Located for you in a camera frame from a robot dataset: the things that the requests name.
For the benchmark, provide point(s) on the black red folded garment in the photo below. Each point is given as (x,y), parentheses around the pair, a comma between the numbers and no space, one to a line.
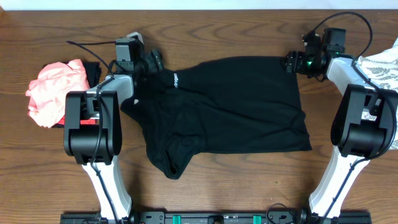
(93,73)

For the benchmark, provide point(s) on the pink crumpled garment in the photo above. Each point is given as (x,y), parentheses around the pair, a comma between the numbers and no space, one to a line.
(47,93)

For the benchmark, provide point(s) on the white patterned garment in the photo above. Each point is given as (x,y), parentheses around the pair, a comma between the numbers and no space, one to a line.
(381,68)

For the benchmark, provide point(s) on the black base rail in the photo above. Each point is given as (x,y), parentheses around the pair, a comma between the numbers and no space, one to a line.
(272,215)

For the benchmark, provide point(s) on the black t-shirt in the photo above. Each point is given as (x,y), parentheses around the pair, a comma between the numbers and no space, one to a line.
(233,105)

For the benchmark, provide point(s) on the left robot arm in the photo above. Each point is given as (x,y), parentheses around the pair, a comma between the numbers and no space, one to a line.
(93,133)

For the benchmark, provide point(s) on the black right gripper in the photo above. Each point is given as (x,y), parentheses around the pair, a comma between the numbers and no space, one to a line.
(292,62)

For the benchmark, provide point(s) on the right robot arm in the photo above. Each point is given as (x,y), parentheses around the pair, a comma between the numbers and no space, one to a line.
(363,129)

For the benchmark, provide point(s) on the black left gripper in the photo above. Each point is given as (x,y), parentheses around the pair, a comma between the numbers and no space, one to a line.
(156,61)

